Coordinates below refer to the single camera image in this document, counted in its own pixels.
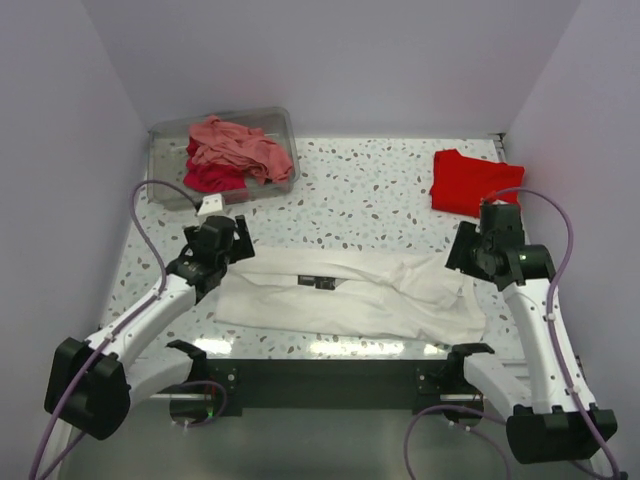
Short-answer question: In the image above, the dark red t shirt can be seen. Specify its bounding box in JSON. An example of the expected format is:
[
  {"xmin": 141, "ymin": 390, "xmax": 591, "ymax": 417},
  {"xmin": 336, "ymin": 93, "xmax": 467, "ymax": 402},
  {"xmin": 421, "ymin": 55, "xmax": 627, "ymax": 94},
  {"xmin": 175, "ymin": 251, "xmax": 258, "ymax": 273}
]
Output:
[{"xmin": 183, "ymin": 138, "xmax": 246, "ymax": 194}]

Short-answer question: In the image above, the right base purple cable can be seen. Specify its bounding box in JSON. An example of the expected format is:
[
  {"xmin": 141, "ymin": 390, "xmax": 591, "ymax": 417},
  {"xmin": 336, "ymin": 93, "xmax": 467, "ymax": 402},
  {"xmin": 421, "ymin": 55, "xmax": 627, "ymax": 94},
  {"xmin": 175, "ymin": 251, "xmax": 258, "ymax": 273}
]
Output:
[{"xmin": 403, "ymin": 404, "xmax": 516, "ymax": 480}]

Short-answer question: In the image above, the pink t shirt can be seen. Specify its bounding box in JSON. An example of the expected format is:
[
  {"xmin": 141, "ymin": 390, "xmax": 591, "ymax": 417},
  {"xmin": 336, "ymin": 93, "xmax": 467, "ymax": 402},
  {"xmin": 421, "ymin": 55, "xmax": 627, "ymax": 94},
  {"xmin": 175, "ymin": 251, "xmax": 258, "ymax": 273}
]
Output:
[{"xmin": 187, "ymin": 115, "xmax": 293, "ymax": 185}]

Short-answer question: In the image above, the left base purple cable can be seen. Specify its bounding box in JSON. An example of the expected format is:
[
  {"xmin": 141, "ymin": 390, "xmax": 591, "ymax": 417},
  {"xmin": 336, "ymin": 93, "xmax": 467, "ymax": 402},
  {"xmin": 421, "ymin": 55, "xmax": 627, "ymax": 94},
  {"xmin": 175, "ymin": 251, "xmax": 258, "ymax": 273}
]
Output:
[{"xmin": 169, "ymin": 380, "xmax": 229, "ymax": 429}]

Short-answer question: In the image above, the white printed t shirt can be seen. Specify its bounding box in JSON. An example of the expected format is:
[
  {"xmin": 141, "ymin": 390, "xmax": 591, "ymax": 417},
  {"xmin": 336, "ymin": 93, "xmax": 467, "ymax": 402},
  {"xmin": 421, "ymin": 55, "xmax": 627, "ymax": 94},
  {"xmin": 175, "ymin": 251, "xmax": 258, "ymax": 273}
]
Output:
[{"xmin": 215, "ymin": 246, "xmax": 486, "ymax": 345}]

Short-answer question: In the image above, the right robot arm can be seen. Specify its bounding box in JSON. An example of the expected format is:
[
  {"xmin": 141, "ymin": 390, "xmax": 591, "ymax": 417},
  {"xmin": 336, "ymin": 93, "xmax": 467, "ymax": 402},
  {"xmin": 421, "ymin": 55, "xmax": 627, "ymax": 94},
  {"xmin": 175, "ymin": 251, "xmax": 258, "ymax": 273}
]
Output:
[{"xmin": 445, "ymin": 202, "xmax": 617, "ymax": 464}]

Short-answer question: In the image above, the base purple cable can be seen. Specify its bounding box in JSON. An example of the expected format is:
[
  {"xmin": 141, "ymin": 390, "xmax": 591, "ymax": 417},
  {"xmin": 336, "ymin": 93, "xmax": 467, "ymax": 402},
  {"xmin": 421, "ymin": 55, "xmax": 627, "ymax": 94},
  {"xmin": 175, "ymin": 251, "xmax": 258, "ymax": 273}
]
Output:
[
  {"xmin": 403, "ymin": 404, "xmax": 516, "ymax": 480},
  {"xmin": 169, "ymin": 380, "xmax": 229, "ymax": 429}
]

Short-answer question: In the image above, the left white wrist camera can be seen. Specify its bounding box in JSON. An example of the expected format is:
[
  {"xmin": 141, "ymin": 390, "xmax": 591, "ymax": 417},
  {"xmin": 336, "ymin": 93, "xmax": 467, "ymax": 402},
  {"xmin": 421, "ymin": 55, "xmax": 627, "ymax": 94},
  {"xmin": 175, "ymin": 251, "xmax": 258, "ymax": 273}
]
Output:
[{"xmin": 197, "ymin": 194, "xmax": 226, "ymax": 218}]

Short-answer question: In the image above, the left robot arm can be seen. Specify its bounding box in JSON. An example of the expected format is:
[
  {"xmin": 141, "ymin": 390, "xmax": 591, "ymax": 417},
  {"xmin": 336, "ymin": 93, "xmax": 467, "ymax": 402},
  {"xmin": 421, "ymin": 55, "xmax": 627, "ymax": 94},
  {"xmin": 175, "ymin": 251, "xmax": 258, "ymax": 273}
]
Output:
[{"xmin": 44, "ymin": 215, "xmax": 255, "ymax": 440}]

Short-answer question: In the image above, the bright red folded t shirt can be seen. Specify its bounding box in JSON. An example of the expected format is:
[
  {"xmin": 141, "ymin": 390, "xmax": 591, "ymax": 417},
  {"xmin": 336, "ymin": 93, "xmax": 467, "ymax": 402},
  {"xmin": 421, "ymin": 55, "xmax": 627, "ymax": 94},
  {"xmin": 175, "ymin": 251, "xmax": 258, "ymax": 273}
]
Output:
[{"xmin": 430, "ymin": 149, "xmax": 526, "ymax": 218}]

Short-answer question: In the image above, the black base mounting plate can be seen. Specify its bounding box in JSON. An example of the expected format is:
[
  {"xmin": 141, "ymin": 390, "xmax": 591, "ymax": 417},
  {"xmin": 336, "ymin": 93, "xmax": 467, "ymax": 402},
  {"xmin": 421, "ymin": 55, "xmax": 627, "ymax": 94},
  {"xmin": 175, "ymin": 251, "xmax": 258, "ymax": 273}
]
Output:
[{"xmin": 162, "ymin": 359, "xmax": 485, "ymax": 416}]

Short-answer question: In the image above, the clear plastic bin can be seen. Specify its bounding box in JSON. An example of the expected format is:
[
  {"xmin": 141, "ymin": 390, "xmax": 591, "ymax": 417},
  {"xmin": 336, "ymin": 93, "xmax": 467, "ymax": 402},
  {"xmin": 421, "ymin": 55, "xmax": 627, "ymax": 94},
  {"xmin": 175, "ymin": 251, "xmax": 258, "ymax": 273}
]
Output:
[{"xmin": 147, "ymin": 107, "xmax": 300, "ymax": 210}]

